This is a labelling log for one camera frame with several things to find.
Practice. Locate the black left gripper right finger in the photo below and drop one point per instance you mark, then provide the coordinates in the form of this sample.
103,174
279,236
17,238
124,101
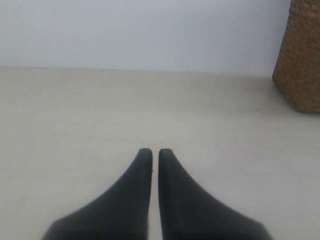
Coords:
188,212

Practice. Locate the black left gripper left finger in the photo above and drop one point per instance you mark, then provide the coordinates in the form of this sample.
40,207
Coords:
120,213

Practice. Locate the brown woven wicker basket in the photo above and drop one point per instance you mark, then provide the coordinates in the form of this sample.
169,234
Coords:
297,69

